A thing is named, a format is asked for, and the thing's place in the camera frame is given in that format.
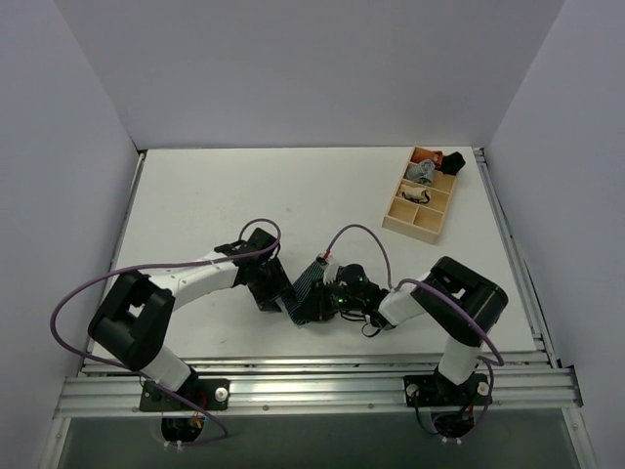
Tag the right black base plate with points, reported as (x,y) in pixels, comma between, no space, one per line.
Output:
(433,390)

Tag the wooden compartment tray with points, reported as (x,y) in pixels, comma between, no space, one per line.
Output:
(423,222)

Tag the orange rolled garment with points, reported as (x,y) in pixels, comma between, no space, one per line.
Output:
(437,158)

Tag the beige rolled garment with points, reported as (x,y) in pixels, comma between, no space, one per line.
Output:
(417,195)

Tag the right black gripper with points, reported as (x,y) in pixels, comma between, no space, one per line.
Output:
(322,302)

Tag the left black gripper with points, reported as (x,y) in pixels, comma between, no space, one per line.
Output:
(272,293)

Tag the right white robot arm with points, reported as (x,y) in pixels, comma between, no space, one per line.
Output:
(463,303)

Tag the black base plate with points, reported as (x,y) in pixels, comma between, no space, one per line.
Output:
(210,394)
(433,390)

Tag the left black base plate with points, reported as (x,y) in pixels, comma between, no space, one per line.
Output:
(210,394)

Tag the aluminium rail frame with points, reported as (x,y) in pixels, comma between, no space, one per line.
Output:
(325,385)

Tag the black rolled garment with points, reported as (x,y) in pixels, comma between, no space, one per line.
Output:
(452,164)

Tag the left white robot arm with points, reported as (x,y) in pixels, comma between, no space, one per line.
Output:
(132,321)

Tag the navy striped underwear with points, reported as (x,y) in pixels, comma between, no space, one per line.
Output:
(302,299)

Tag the grey rolled garment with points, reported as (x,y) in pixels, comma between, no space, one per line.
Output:
(421,173)

